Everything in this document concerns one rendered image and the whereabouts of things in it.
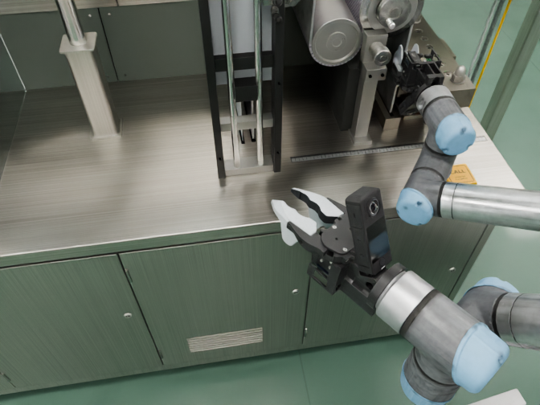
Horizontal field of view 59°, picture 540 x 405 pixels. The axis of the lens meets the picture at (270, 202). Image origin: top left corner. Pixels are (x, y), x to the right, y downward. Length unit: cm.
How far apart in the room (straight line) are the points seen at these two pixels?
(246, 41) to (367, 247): 56
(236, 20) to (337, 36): 28
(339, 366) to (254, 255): 79
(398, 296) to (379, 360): 135
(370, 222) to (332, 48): 66
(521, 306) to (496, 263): 163
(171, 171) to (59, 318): 53
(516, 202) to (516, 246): 148
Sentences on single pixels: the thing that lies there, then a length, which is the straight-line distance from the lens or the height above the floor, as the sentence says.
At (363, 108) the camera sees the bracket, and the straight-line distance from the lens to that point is 128.
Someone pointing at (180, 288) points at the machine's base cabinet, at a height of 62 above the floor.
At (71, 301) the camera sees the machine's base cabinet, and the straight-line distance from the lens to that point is 142.
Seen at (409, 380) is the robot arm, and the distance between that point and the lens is 74.
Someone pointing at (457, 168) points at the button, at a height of 92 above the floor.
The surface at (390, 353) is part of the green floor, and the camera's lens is 200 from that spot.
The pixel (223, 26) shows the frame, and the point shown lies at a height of 130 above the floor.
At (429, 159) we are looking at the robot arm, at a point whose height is 106.
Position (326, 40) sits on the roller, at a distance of 119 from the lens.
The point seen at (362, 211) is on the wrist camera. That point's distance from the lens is 61.
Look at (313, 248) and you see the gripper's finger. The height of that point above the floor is 124.
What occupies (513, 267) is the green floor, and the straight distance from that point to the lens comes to 238.
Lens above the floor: 178
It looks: 49 degrees down
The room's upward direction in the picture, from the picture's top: straight up
